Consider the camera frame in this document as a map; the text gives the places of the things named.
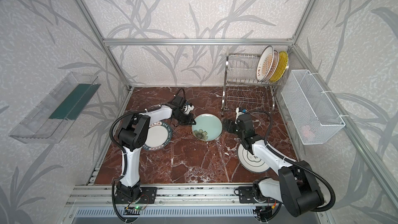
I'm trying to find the mint green flower plate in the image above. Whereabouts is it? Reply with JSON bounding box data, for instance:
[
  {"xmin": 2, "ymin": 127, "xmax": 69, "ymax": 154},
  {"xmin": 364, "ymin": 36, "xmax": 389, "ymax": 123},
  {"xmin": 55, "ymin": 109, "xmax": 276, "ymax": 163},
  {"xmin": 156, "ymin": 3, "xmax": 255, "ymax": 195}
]
[{"xmin": 192, "ymin": 114, "xmax": 222, "ymax": 142}]

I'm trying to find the orange sunburst plate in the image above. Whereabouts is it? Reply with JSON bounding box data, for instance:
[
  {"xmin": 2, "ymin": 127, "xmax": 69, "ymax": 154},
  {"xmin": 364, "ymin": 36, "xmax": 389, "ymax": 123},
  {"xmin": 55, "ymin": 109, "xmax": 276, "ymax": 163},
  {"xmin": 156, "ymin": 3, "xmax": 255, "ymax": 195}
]
[
  {"xmin": 256, "ymin": 46, "xmax": 274, "ymax": 82},
  {"xmin": 265, "ymin": 50, "xmax": 279, "ymax": 82}
]

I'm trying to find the yellow grid plate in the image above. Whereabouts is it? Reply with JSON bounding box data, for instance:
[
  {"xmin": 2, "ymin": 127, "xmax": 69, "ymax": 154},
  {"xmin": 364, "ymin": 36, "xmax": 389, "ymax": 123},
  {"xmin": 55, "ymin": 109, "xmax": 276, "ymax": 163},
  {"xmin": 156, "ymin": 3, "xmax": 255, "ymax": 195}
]
[{"xmin": 269, "ymin": 51, "xmax": 289, "ymax": 83}]

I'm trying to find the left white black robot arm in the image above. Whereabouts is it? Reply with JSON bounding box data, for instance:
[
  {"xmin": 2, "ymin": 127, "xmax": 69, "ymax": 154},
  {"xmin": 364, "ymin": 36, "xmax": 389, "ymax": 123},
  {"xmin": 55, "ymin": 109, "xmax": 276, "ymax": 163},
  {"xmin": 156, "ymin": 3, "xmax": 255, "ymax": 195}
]
[{"xmin": 109, "ymin": 96, "xmax": 196, "ymax": 201}]

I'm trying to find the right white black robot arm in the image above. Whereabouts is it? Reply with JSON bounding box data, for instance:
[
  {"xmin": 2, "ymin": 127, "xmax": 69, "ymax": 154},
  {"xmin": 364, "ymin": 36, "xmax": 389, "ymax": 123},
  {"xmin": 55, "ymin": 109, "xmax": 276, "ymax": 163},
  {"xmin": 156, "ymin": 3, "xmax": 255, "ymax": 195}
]
[{"xmin": 222, "ymin": 113, "xmax": 329, "ymax": 217}]

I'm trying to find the steel two-tier dish rack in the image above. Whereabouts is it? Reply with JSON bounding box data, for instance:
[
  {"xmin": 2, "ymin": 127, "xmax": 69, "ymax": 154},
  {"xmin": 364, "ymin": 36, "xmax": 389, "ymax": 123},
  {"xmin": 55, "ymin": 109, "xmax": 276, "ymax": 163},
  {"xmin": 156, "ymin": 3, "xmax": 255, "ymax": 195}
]
[{"xmin": 221, "ymin": 53, "xmax": 287, "ymax": 115}]

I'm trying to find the green rimmed Chinese text plate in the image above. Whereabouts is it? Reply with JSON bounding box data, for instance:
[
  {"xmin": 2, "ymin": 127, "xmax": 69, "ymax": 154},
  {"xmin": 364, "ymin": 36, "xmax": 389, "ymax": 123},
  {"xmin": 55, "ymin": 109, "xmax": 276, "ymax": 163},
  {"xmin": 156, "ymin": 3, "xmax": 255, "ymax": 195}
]
[{"xmin": 143, "ymin": 121, "xmax": 173, "ymax": 151}]

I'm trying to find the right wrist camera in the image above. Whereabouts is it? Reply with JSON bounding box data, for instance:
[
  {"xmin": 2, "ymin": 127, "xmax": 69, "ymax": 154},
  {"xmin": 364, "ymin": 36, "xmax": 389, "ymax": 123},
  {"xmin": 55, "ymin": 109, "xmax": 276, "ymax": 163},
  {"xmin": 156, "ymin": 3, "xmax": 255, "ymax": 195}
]
[{"xmin": 235, "ymin": 107, "xmax": 247, "ymax": 122}]

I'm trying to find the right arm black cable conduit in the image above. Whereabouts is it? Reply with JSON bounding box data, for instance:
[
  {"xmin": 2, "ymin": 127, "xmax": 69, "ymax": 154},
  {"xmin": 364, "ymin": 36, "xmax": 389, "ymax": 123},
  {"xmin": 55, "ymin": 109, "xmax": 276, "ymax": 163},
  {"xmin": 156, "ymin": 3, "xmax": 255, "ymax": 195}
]
[{"xmin": 245, "ymin": 109, "xmax": 336, "ymax": 213}]

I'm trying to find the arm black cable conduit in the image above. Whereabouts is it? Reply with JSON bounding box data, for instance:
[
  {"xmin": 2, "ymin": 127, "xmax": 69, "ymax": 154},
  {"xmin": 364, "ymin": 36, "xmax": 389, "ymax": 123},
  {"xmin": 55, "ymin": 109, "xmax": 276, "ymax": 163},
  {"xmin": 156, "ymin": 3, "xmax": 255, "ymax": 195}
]
[
  {"xmin": 109, "ymin": 110, "xmax": 147, "ymax": 215},
  {"xmin": 245, "ymin": 109, "xmax": 336, "ymax": 213}
]

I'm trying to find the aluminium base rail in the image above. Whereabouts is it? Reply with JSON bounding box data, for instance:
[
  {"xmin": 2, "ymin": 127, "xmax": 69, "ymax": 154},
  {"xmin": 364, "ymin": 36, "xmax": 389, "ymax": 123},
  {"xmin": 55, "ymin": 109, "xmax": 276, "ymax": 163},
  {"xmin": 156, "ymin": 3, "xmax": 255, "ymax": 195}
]
[{"xmin": 65, "ymin": 183, "xmax": 276, "ymax": 207}]

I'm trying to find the white wire mesh basket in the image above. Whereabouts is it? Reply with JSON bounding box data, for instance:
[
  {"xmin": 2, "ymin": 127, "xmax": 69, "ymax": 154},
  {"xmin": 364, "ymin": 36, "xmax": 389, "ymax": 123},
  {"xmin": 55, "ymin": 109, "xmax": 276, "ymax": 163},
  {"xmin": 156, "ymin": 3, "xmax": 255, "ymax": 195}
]
[{"xmin": 282, "ymin": 69, "xmax": 345, "ymax": 145}]

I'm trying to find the aluminium cage frame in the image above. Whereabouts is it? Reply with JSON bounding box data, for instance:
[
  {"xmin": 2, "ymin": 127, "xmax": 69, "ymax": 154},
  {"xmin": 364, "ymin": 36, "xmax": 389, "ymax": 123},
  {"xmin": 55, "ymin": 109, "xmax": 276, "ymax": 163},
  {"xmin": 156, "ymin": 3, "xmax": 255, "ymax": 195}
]
[{"xmin": 73, "ymin": 0, "xmax": 398, "ymax": 207}]

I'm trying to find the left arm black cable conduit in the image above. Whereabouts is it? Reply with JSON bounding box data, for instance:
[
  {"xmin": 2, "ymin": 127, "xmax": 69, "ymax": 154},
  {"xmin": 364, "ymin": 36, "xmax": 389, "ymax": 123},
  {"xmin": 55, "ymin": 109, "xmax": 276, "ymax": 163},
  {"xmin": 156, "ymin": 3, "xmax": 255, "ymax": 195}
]
[{"xmin": 109, "ymin": 110, "xmax": 147, "ymax": 215}]

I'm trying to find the clear plastic wall tray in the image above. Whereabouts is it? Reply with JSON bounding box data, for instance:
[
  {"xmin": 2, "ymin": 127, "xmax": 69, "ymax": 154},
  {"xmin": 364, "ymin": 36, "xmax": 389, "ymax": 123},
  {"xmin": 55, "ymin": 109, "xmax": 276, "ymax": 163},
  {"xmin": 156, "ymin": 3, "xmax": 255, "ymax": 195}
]
[{"xmin": 9, "ymin": 72, "xmax": 101, "ymax": 144}]

